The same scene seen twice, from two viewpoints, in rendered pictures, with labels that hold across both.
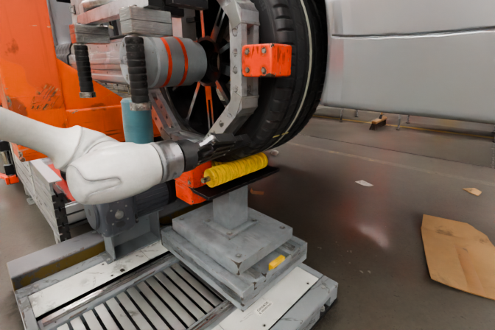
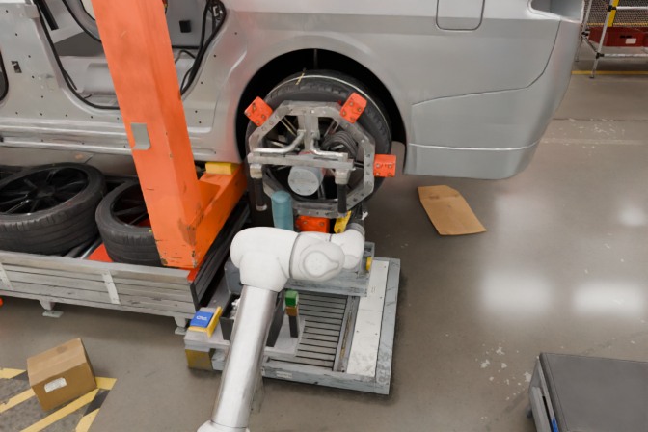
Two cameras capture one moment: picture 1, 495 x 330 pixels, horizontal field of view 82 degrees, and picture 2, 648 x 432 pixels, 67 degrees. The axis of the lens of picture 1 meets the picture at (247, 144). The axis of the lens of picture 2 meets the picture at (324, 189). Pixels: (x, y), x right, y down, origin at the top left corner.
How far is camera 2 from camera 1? 1.70 m
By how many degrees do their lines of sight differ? 33
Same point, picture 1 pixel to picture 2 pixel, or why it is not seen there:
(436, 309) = (447, 251)
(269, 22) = (378, 142)
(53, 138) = not seen: hidden behind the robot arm
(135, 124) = (288, 212)
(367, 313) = (418, 269)
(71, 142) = not seen: hidden behind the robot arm
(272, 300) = (374, 284)
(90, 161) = (353, 250)
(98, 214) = not seen: hidden behind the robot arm
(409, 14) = (446, 139)
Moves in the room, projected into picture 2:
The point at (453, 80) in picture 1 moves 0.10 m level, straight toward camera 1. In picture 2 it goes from (465, 165) to (470, 176)
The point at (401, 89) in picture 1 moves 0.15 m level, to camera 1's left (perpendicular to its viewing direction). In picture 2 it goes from (445, 168) to (419, 177)
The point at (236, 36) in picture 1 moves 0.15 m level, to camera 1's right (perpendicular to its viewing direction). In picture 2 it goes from (369, 157) to (397, 148)
